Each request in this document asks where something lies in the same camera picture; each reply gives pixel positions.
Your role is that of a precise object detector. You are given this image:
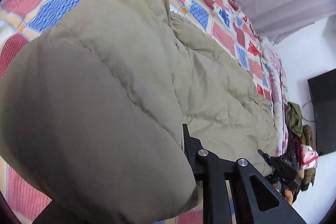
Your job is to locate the pile of clothes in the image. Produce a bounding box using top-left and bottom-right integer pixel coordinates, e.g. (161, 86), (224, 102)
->
(283, 102), (318, 191)

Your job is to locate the patchwork leaf bedspread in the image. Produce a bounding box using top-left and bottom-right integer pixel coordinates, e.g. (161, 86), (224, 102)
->
(1, 0), (286, 222)

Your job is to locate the person's right hand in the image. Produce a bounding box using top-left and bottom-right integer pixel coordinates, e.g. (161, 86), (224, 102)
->
(272, 182), (294, 206)

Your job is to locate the black wall television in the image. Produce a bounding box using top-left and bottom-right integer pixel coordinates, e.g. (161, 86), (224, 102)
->
(307, 69), (336, 155)

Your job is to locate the beige quilted jacket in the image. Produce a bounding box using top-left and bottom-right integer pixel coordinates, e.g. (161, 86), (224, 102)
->
(1, 0), (276, 223)

